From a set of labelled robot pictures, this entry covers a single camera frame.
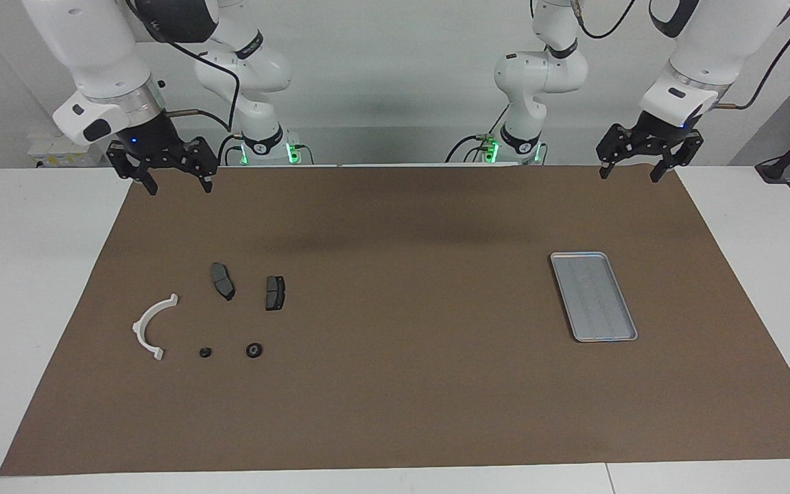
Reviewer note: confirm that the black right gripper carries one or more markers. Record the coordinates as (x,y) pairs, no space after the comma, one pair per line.
(155,144)

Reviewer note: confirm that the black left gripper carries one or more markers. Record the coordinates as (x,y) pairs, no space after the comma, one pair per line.
(655,134)

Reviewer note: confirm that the large black bearing gear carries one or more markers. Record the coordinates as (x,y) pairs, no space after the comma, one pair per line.
(254,350)

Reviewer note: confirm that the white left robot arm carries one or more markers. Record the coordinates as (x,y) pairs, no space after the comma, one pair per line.
(710,48)

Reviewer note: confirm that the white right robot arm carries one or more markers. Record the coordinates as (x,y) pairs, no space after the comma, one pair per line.
(107,62)

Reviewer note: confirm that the silver metal tray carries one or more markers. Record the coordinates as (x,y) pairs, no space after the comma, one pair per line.
(594,298)

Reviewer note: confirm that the white power strip box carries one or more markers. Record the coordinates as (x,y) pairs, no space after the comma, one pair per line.
(49,154)

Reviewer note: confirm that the long grey brake pad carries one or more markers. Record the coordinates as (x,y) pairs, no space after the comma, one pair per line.
(222,281)

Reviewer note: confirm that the short grey brake pad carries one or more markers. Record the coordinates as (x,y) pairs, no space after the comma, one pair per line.
(276,293)

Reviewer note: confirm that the brown table mat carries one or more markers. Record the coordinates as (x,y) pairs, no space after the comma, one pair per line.
(395,384)

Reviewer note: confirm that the white semicircular bracket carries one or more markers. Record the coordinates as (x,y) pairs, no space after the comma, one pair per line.
(140,329)

